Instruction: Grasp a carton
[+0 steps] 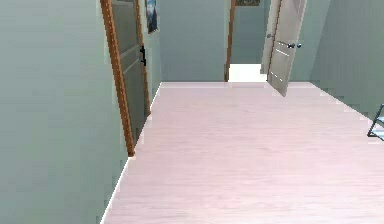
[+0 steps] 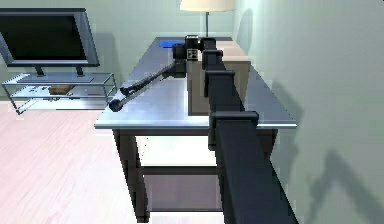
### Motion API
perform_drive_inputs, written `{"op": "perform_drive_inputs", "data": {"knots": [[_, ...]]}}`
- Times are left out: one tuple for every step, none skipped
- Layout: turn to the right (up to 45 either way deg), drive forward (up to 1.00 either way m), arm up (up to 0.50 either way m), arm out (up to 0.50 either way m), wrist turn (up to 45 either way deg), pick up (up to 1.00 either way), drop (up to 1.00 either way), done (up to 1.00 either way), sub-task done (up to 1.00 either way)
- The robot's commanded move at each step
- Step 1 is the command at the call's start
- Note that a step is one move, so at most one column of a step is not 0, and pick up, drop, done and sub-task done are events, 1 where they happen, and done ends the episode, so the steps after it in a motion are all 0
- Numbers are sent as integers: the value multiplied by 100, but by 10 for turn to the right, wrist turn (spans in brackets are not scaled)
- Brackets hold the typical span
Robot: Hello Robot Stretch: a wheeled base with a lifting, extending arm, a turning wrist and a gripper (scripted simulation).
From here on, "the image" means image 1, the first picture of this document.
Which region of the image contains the dark framed wall picture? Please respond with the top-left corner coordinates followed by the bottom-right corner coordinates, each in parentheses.
top-left (235, 0), bottom-right (261, 7)

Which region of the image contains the dark metal shelf rack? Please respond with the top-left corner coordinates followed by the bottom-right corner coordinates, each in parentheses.
top-left (366, 103), bottom-right (384, 142)

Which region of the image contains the grey door with wooden frame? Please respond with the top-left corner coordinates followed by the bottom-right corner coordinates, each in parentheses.
top-left (99, 0), bottom-right (152, 158)

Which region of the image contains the black door handle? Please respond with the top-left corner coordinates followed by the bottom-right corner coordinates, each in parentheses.
top-left (139, 44), bottom-right (147, 67)

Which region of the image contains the beige panelled open door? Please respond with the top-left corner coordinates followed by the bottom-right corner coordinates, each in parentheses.
top-left (260, 0), bottom-right (308, 98)

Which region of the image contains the framed blue wall picture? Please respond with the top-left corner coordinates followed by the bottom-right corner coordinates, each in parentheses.
top-left (145, 0), bottom-right (159, 35)

